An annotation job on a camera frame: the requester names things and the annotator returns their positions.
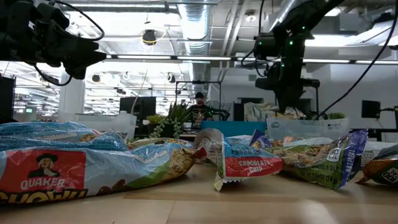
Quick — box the pale clear-wrapper granola bar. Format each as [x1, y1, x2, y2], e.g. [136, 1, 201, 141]
[270, 136, 335, 149]

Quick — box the small black monitor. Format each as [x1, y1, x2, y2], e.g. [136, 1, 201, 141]
[361, 100, 382, 119]

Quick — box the Quaker Chewy bar wrapper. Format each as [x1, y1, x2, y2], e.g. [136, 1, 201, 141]
[0, 143, 208, 205]

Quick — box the black plant pot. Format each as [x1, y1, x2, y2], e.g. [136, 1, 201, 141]
[147, 123, 175, 139]

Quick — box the blue wrapper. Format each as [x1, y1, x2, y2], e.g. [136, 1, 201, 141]
[0, 129, 129, 152]

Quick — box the patterned cloth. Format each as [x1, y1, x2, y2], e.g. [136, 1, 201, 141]
[244, 101, 280, 122]

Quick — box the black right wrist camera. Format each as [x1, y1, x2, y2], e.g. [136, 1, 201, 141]
[253, 32, 282, 60]

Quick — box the teal plastic bin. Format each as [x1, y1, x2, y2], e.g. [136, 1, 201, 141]
[200, 120, 267, 138]

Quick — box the spiky green succulent plant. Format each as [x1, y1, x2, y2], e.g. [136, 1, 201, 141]
[167, 101, 194, 126]

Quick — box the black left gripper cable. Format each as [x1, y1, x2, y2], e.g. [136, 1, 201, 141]
[33, 0, 106, 87]

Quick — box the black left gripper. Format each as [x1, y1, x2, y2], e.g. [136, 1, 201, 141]
[0, 0, 108, 80]

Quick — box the white wrapper granola bar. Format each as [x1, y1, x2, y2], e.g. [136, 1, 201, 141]
[362, 141, 398, 169]

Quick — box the purple and yellow granola bar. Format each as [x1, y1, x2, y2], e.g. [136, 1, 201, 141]
[250, 129, 273, 149]

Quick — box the green and purple granola bar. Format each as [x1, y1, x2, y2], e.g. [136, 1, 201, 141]
[267, 129, 369, 190]

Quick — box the black low bench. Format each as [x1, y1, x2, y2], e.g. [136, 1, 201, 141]
[366, 127, 398, 143]

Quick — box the small yellow-green succulent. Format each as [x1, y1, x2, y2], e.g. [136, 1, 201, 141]
[146, 114, 164, 124]

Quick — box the clear plastic bin with label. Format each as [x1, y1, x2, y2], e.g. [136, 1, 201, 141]
[266, 117, 351, 142]

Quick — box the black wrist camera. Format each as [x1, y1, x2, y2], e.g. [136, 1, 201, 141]
[39, 2, 70, 30]
[253, 32, 282, 60]

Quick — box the dark brown granola bar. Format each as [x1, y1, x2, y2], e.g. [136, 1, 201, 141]
[356, 144, 398, 187]

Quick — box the chocolate chip granola bar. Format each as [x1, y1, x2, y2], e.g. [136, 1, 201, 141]
[193, 128, 284, 192]

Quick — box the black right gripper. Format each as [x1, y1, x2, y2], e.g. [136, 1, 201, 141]
[255, 60, 321, 114]

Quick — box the black computer monitor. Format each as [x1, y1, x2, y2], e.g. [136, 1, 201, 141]
[119, 96, 157, 119]

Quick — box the white column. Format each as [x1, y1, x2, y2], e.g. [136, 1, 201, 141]
[58, 70, 86, 114]

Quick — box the tall black panel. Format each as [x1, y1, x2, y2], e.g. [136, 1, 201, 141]
[0, 76, 16, 124]

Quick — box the small green plant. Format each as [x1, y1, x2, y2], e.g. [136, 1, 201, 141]
[328, 111, 346, 121]

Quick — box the yellow-green granola bar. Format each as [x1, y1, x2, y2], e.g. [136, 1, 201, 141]
[126, 138, 195, 150]

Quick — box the thin right wrist camera cable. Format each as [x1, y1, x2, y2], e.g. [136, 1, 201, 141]
[241, 0, 267, 78]

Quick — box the trailing bead succulent plant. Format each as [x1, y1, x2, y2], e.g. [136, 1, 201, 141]
[148, 118, 183, 140]

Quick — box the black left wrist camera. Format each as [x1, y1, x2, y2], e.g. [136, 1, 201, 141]
[39, 2, 70, 30]

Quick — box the person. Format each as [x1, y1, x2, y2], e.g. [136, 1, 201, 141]
[187, 91, 215, 129]

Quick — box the long black right arm cable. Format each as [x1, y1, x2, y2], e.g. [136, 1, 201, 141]
[314, 6, 398, 121]

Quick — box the black ceiling-mounted device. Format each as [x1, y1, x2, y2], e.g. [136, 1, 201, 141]
[142, 29, 157, 47]

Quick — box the slanted silver ceiling duct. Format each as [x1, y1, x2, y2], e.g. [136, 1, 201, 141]
[262, 0, 301, 34]

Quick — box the long ceiling light strip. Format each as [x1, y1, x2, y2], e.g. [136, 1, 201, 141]
[105, 54, 398, 65]

